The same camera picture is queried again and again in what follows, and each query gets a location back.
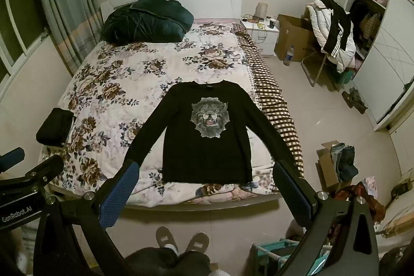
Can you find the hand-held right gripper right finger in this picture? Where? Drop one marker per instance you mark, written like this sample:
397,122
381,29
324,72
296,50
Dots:
292,195

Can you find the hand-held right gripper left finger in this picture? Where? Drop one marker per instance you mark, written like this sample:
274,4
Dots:
118,195

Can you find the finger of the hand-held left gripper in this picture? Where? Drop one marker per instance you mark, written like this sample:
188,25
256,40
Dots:
45,170
11,159

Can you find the black lion print sweatshirt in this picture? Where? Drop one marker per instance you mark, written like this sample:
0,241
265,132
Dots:
207,146

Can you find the pile of colourful clothes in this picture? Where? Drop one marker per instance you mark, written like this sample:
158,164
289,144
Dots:
365,195

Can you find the hanging dark clothes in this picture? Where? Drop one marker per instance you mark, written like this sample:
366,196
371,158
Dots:
364,20

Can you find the small cardboard box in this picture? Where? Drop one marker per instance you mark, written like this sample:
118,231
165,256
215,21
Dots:
325,166

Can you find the folded black cloth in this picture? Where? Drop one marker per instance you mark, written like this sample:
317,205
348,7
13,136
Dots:
55,127

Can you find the folded blue jeans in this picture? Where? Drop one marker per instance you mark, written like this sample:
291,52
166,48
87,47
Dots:
344,162

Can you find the teal laundry rack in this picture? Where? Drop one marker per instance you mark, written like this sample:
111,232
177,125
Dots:
275,255

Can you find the person's left slipper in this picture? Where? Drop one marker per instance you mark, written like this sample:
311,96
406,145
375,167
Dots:
166,240

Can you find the person's slipper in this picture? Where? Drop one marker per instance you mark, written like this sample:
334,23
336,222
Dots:
198,242
166,240

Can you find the person's dark trousers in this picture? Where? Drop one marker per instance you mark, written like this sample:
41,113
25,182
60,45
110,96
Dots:
168,264

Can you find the person's right slipper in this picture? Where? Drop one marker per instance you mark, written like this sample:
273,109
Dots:
198,242

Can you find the brown checked bed sheet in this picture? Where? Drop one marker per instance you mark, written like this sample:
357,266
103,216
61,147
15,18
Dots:
273,91

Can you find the camouflage shoes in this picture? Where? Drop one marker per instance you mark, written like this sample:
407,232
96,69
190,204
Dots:
355,99

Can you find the floral blanket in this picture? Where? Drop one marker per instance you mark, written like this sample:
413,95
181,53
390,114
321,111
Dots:
129,78

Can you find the metal folding chair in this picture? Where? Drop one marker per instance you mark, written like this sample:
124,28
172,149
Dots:
312,69

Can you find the green plastic bin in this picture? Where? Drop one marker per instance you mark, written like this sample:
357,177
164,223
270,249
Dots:
342,77

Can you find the white framed window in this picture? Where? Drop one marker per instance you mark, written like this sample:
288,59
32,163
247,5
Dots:
19,20

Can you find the plastic water bottle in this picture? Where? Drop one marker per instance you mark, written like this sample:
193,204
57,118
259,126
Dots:
288,56

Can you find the white wardrobe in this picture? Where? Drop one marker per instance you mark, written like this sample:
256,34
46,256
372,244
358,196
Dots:
385,69

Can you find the large cardboard box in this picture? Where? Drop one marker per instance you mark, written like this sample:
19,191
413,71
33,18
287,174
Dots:
291,36

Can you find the white nightstand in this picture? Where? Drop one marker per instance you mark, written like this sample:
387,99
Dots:
265,36

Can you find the pale striped curtain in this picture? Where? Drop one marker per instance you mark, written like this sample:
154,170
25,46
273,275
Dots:
68,4

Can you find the dark mug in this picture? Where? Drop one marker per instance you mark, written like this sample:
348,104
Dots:
272,23

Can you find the dark green pillow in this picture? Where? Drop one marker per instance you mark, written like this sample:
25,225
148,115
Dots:
145,20

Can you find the black jacket with white stripes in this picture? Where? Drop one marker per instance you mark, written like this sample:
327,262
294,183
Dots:
338,23

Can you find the beige table lamp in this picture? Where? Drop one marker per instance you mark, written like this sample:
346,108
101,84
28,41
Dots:
261,9

